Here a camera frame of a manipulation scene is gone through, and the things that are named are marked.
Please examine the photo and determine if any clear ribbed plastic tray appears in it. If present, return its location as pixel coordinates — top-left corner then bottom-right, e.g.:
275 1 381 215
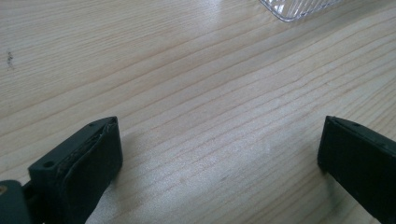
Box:
259 0 343 23

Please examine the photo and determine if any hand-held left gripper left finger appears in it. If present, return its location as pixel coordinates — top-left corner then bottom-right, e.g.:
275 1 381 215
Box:
27 116 124 224

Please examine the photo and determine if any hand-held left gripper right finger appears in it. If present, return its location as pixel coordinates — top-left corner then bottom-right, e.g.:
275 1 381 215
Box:
317 115 396 224

